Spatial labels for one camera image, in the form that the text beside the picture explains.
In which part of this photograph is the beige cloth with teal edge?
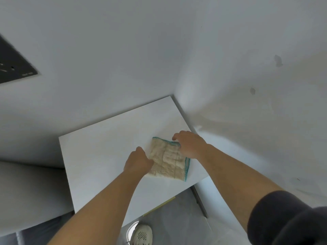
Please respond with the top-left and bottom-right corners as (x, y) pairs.
(144, 137), (191, 182)

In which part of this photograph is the black wall panel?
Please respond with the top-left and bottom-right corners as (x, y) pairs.
(0, 34), (39, 84)

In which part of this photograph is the white mesh shoe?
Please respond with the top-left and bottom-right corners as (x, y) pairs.
(129, 224), (153, 245)

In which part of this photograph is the person's right forearm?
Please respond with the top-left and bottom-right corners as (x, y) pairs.
(197, 144), (284, 232)

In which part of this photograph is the dark grey sweater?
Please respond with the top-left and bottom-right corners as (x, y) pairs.
(247, 190), (327, 245)

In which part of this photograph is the person's right hand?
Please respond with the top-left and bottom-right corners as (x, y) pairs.
(172, 130), (209, 161)

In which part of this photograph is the dark metal floor strip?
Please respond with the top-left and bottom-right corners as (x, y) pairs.
(191, 185), (208, 219)

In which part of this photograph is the person's left forearm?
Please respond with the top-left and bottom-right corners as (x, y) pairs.
(47, 171), (145, 245)

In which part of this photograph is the white low cabinet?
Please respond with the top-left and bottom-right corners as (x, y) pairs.
(59, 95), (209, 227)

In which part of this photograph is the person's left hand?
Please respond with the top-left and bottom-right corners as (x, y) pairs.
(123, 146), (155, 178)

